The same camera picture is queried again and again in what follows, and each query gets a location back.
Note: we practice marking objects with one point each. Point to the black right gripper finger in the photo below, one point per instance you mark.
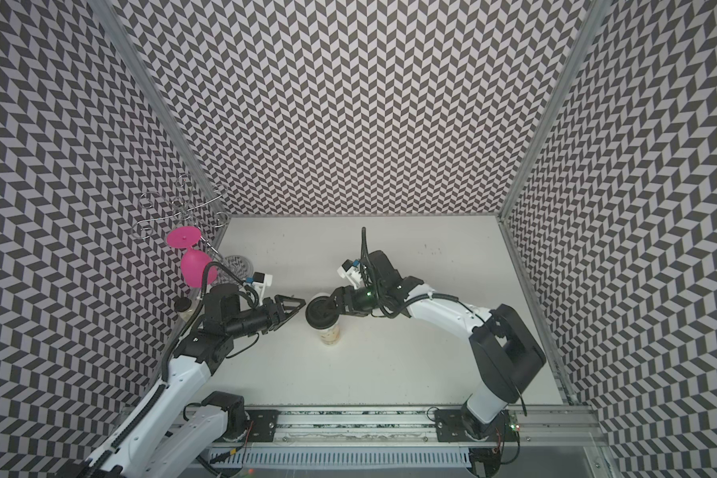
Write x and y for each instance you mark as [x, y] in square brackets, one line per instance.
[338, 310]
[339, 295]

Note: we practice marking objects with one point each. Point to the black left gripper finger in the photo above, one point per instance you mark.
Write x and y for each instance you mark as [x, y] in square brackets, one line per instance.
[285, 318]
[289, 305]

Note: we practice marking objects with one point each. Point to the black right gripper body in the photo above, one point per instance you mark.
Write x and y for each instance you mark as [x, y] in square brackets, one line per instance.
[361, 301]

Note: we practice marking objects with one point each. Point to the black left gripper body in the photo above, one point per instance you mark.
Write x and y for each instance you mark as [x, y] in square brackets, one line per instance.
[261, 318]

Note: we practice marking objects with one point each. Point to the black plastic cup lid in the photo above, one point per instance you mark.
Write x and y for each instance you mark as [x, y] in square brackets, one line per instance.
[321, 314]

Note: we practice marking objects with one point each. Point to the printed paper milk tea cup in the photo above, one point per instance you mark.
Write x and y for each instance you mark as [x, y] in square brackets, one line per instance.
[331, 335]

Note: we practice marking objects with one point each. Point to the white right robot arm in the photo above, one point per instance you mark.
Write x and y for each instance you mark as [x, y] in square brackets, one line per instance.
[506, 354]

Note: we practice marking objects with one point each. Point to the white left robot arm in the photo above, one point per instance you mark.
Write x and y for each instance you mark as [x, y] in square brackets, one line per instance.
[141, 445]

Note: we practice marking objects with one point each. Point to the small black-capped spice jar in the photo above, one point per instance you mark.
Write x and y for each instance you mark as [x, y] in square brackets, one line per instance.
[185, 307]

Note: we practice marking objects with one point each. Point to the pink plastic wine glass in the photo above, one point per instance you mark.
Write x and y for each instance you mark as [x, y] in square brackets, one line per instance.
[193, 261]

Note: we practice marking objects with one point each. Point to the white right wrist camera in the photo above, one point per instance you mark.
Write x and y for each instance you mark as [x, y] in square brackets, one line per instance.
[355, 273]

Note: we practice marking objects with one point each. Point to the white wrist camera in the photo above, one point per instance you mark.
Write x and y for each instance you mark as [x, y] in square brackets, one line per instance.
[355, 273]
[260, 282]

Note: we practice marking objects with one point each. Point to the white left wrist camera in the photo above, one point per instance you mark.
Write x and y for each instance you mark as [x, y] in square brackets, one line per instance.
[260, 282]

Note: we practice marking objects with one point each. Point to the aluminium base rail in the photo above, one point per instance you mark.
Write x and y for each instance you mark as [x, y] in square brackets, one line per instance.
[541, 441]

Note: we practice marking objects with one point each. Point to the chrome wire glass rack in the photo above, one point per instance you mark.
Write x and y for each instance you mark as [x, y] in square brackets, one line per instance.
[161, 214]

